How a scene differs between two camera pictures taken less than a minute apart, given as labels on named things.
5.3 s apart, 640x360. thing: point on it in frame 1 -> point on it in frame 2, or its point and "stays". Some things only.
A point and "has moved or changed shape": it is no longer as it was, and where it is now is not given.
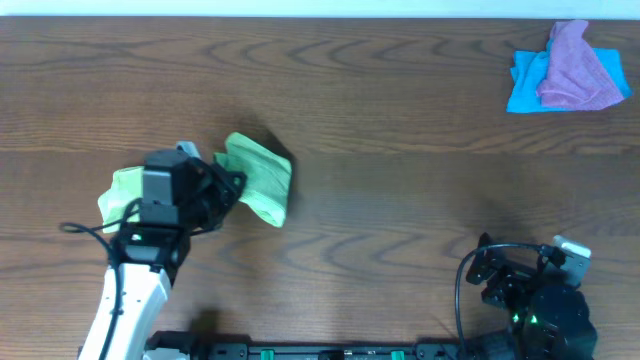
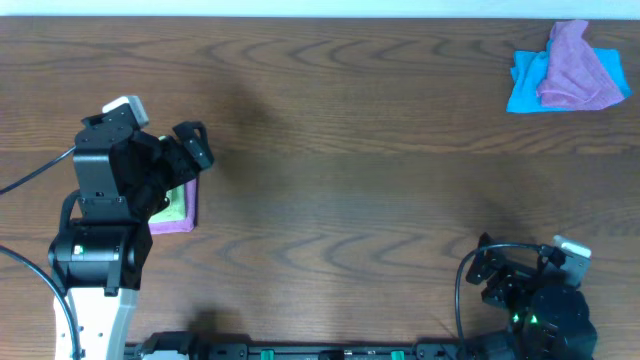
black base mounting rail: (191, 345) stays
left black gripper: (220, 185) -> (176, 157)
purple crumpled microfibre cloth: (577, 77) stays
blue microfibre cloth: (528, 70) stays
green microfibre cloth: (268, 177) has moved or changed shape
